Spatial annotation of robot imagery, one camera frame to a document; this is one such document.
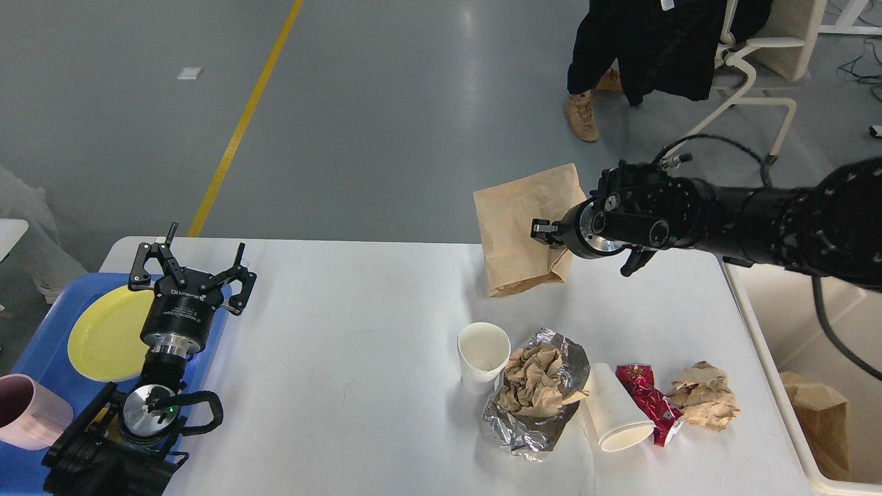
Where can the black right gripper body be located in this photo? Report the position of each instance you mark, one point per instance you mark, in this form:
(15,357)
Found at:
(575,231)

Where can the person in white trousers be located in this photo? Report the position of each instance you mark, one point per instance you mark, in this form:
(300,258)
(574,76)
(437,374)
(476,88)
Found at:
(39,251)

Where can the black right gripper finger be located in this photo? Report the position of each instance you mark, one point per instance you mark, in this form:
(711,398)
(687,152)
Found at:
(548,233)
(637,258)

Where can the person in black trousers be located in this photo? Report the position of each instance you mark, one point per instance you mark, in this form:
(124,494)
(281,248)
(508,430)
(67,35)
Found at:
(594,51)

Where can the yellow plastic plate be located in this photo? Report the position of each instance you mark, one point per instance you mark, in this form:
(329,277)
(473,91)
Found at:
(105,342)

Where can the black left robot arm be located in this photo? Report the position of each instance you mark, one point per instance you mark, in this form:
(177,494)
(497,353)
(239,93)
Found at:
(123,442)

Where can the crumpled brown paper in foil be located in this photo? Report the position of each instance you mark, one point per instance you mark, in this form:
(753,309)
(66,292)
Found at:
(532,383)

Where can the white office chair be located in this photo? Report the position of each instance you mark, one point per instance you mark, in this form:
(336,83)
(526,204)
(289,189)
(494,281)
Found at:
(749,70)

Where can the red snack wrapper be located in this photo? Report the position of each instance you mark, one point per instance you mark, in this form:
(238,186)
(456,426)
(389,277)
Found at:
(639,382)

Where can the lying white paper cup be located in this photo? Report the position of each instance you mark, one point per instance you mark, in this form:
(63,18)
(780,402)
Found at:
(613,416)

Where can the small crumpled brown paper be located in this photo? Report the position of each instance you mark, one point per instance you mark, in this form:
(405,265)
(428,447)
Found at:
(703,394)

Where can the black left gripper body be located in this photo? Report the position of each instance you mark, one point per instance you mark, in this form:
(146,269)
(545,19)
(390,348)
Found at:
(181,318)

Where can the white plastic bin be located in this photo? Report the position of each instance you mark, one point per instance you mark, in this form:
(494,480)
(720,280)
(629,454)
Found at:
(778,308)

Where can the crumpled aluminium foil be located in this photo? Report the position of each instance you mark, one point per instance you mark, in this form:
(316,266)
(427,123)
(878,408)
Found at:
(533,437)

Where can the white side table left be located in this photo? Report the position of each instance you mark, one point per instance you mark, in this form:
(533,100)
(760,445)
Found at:
(12,231)

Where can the pink mug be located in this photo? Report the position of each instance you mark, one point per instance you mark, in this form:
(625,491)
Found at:
(32,417)

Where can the brown paper bag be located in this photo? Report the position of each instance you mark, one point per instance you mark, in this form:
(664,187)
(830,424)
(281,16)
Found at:
(514,262)
(822,413)

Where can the upright white paper cup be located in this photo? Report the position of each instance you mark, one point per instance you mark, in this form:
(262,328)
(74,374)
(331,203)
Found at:
(484,349)

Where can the white desk leg background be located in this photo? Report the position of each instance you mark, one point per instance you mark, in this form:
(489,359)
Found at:
(848,20)

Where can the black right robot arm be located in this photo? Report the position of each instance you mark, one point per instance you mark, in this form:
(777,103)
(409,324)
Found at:
(828,230)

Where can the black jacket on chair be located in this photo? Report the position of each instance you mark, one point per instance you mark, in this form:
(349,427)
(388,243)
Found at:
(669,51)

